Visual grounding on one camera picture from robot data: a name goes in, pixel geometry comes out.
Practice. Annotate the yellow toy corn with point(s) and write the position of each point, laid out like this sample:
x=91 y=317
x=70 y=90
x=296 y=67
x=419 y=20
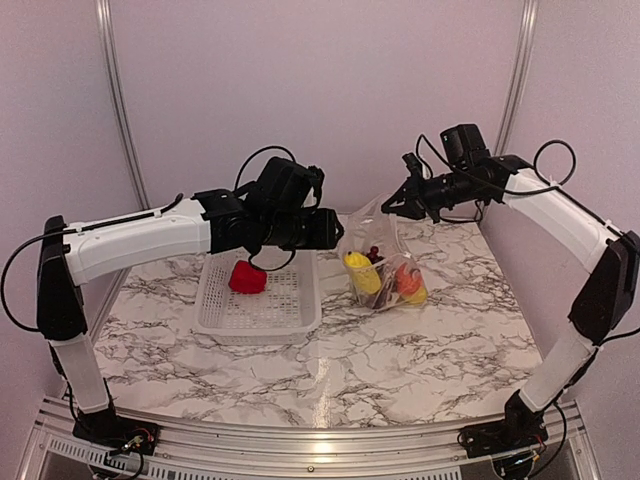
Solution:
x=363 y=274
x=418 y=297

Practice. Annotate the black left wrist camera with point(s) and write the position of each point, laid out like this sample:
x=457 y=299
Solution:
x=289 y=186

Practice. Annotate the aluminium right frame post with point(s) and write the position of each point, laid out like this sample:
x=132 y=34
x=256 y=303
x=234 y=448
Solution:
x=519 y=74

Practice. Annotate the red toy bell pepper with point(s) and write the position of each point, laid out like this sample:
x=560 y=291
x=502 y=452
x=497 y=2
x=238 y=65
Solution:
x=245 y=279

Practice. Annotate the purple toy grape bunch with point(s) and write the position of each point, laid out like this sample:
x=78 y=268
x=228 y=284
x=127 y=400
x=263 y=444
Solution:
x=386 y=267

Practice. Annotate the aluminium front frame rail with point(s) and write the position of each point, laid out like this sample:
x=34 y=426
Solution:
x=191 y=449

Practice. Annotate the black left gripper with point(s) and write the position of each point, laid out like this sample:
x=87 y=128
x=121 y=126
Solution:
x=326 y=236

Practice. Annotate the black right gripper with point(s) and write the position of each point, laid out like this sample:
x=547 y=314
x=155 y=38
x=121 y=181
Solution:
x=410 y=208

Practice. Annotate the aluminium left frame post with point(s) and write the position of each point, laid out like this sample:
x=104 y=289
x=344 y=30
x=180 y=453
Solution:
x=115 y=86

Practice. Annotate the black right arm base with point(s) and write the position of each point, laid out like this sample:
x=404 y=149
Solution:
x=505 y=430

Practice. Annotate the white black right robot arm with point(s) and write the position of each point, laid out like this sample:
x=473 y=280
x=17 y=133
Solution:
x=610 y=259

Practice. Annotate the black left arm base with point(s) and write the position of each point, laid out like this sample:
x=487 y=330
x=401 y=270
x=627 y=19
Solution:
x=121 y=434

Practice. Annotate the white perforated plastic basket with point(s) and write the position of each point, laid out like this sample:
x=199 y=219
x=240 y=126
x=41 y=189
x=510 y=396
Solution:
x=286 y=311

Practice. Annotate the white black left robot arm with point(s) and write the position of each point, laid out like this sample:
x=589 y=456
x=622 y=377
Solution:
x=212 y=222

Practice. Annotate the aluminium frame post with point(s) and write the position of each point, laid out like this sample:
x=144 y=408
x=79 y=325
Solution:
x=519 y=74
x=115 y=86

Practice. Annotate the clear zip top bag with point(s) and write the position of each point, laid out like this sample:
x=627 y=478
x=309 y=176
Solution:
x=368 y=227

